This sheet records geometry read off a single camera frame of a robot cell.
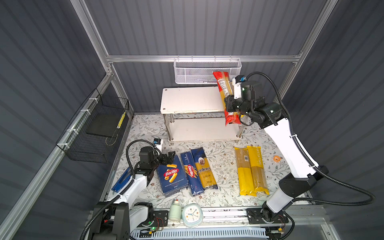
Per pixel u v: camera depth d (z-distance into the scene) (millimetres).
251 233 706
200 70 991
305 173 416
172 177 805
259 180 829
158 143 756
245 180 846
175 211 696
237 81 578
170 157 788
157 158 736
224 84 680
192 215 722
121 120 798
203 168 888
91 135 722
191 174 844
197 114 1201
